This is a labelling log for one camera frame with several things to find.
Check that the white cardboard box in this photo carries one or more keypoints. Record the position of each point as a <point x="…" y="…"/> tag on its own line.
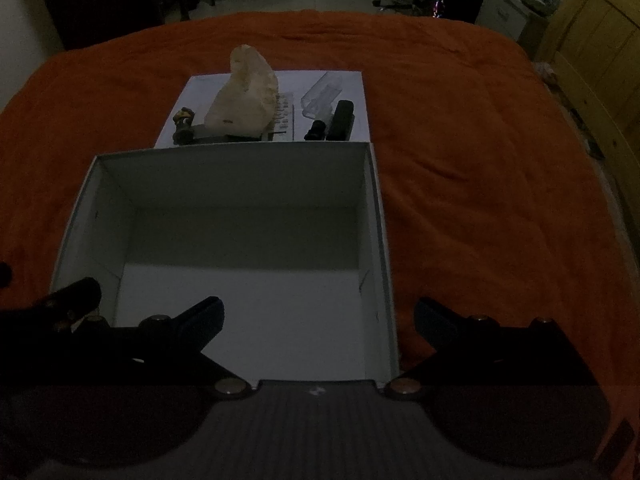
<point x="240" y="310"/>

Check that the small brown figurine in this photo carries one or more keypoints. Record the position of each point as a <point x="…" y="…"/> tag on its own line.
<point x="183" y="122"/>

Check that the white cabinet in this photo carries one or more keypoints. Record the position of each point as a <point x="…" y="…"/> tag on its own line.
<point x="500" y="10"/>

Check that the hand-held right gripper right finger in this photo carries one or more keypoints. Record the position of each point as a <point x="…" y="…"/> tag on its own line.
<point x="431" y="321"/>

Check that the white paper sheet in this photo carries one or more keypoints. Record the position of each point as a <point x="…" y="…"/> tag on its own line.
<point x="292" y="81"/>

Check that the black oblong case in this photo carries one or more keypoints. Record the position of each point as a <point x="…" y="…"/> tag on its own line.
<point x="341" y="120"/>

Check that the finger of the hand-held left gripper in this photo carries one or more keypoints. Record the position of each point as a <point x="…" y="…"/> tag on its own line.
<point x="75" y="300"/>

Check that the clear plastic ruler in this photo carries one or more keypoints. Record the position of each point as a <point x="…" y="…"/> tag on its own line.
<point x="284" y="117"/>

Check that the dark wooden cabinet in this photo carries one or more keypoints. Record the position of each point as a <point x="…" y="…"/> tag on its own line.
<point x="105" y="0"/>

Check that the beige crumpled plastic bag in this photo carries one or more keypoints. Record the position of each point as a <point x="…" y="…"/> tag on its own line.
<point x="242" y="95"/>

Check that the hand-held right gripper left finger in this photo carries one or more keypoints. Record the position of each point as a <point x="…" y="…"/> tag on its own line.
<point x="207" y="317"/>

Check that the orange blanket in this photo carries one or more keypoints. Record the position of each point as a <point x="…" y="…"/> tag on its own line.
<point x="475" y="170"/>

